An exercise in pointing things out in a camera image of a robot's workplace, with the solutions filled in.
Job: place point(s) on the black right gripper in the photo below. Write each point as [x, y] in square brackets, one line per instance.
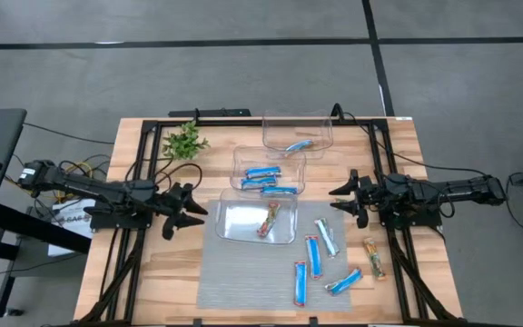
[372, 195]

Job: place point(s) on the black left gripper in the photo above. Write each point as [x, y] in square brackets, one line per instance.
[170, 204]

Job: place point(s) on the white green granola bar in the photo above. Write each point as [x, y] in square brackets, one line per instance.
[326, 237]

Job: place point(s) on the orange green granola bar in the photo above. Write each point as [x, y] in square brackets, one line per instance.
[374, 258]

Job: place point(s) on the pale blue silver granola bar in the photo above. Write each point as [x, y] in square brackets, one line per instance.
[300, 145]

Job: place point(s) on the dark blue yellow granola bar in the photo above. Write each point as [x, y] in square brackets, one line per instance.
[258, 182]

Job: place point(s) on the red orange granola bar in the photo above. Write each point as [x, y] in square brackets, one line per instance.
[268, 220]

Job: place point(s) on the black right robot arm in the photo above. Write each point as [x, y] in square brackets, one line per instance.
[461, 191]

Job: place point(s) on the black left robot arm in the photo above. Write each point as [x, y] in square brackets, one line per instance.
[84, 186]

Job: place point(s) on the clear plastic bin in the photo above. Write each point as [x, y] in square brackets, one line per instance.
[298, 127]
[239, 222]
[270, 156]

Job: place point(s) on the green plant in white pot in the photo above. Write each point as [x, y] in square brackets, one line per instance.
[184, 145]

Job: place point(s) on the grey woven placemat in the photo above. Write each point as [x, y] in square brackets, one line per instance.
[252, 281]

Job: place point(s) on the black power strip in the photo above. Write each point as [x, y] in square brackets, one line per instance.
[216, 112]

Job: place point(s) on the white printed paper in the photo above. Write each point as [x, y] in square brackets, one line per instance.
[66, 209]

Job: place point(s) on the black aluminium table frame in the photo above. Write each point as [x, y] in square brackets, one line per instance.
[225, 122]

